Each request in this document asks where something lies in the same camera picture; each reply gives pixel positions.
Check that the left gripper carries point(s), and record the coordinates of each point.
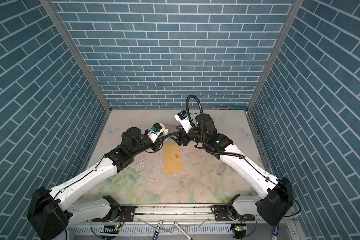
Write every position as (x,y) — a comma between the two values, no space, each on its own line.
(157,144)

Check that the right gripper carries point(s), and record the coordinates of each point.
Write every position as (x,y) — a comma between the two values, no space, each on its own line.
(181,134)

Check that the yellow envelope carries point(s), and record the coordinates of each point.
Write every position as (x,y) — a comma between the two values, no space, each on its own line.
(171,159)

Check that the white glue stick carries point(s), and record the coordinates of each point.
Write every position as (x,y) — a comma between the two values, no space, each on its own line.
(165,132)

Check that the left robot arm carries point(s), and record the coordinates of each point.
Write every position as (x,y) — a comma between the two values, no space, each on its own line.
(133,143)

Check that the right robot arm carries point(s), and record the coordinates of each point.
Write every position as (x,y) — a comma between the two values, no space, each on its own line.
(276,195)

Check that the blue marker pen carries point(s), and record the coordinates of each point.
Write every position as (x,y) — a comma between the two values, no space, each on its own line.
(157,230)

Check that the black white marker pen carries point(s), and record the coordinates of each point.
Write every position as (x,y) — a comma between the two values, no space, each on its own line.
(181,230)

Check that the blue marker right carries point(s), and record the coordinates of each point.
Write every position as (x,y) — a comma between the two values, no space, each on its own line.
(275,233)

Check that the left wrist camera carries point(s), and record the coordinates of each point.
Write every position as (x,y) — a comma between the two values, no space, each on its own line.
(155,131)

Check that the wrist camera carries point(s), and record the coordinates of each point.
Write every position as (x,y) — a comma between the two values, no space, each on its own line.
(184,120)
(155,131)

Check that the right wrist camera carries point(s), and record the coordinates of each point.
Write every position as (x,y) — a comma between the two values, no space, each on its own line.
(184,120)

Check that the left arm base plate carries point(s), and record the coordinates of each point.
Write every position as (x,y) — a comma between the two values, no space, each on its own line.
(128,213)

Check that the aluminium rail frame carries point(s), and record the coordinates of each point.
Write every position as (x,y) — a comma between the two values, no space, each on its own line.
(174,213)

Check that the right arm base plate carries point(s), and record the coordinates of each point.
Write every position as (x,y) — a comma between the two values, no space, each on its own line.
(227,213)

